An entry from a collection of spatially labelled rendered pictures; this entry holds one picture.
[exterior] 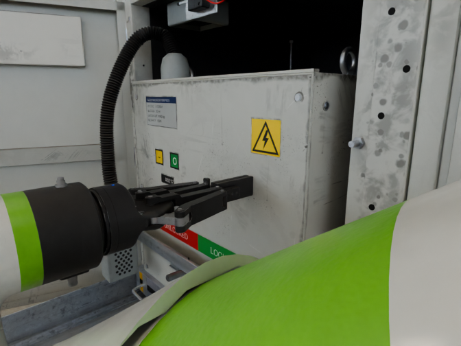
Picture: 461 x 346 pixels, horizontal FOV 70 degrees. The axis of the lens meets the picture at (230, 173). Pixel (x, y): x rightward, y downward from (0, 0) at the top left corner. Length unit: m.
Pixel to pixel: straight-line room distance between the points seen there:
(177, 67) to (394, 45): 0.45
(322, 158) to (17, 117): 0.72
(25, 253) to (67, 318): 0.61
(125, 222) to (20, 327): 0.58
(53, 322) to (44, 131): 0.45
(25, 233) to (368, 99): 0.38
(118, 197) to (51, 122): 0.58
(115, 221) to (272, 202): 0.23
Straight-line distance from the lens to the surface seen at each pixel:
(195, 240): 0.67
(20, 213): 0.34
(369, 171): 0.43
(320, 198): 0.47
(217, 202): 0.42
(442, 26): 0.41
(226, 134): 0.54
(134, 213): 0.37
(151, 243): 0.74
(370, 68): 0.43
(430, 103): 0.40
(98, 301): 0.94
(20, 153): 0.93
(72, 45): 0.90
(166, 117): 0.68
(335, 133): 0.48
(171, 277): 0.69
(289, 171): 0.45
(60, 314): 0.92
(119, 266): 0.81
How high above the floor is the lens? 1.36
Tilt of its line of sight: 13 degrees down
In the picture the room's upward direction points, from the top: straight up
